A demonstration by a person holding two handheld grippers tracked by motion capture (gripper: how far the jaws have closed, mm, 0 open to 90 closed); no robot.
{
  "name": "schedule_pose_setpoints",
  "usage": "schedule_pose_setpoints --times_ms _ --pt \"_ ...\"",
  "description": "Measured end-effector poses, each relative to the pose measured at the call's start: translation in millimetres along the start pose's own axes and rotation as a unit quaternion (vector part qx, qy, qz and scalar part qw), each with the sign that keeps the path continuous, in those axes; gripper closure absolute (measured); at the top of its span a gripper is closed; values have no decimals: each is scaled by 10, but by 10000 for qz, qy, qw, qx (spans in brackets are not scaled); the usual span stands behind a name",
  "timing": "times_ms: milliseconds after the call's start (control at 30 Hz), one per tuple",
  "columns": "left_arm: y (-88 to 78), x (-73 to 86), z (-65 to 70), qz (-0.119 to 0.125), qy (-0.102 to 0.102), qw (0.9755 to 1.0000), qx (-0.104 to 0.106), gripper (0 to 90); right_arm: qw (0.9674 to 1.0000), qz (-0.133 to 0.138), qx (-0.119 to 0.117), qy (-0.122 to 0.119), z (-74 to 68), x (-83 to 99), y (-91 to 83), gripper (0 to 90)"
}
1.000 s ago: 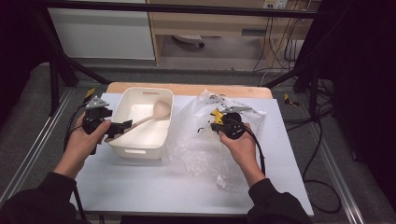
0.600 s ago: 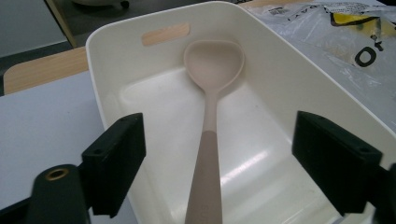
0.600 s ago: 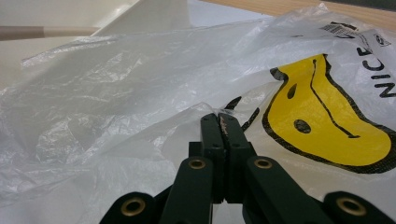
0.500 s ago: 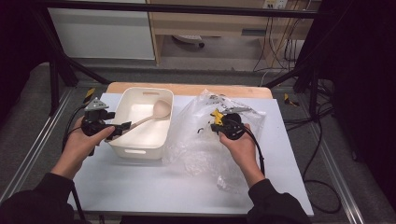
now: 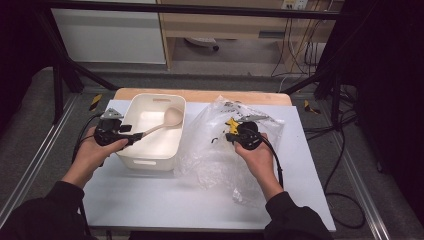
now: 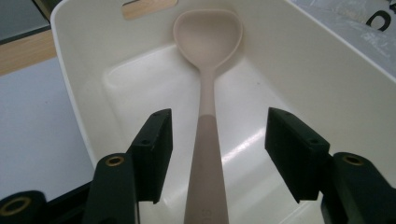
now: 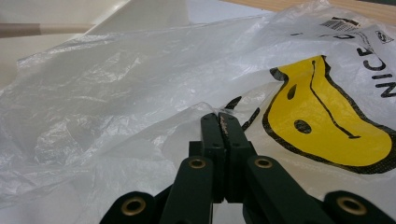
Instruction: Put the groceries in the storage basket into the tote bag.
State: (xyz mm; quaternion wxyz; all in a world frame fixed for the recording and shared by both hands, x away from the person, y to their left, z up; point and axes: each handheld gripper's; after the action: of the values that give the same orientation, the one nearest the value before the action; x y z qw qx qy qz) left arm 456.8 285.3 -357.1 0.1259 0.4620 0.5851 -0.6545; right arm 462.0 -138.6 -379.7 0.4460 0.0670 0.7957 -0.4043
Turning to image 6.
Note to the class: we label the white board sheet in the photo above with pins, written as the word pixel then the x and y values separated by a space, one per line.
pixel 34 130

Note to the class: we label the white plastic bin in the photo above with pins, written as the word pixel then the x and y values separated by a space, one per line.
pixel 295 77

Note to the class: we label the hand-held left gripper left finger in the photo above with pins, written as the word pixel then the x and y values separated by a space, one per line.
pixel 149 155

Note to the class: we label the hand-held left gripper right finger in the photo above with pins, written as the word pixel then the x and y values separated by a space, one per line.
pixel 295 155

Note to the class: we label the beige silicone spoon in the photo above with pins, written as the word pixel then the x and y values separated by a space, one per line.
pixel 207 155

